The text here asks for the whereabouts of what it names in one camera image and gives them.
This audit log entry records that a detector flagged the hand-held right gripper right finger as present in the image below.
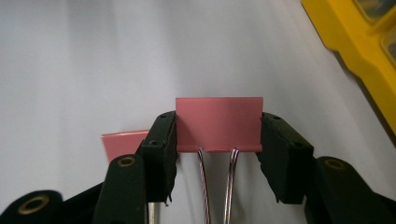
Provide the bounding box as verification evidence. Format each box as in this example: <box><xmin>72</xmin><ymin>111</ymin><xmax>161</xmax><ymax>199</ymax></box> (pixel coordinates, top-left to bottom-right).
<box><xmin>255</xmin><ymin>112</ymin><xmax>315</xmax><ymax>205</ymax></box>

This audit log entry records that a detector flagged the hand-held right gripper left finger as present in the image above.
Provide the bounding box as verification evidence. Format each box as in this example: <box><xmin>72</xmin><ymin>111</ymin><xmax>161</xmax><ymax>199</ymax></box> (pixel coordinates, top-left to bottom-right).
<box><xmin>135</xmin><ymin>110</ymin><xmax>178</xmax><ymax>207</ymax></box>

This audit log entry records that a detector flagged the pink binder clip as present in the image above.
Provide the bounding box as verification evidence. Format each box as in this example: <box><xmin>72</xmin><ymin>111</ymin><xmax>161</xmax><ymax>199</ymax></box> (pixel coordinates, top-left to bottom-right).
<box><xmin>101</xmin><ymin>129</ymin><xmax>150</xmax><ymax>163</ymax></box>
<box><xmin>175</xmin><ymin>96</ymin><xmax>264</xmax><ymax>224</ymax></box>

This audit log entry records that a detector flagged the yellow and black drawer organiser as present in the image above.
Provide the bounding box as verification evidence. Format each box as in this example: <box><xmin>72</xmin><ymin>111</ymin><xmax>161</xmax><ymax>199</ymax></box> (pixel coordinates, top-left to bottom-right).
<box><xmin>301</xmin><ymin>0</ymin><xmax>396</xmax><ymax>137</ymax></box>

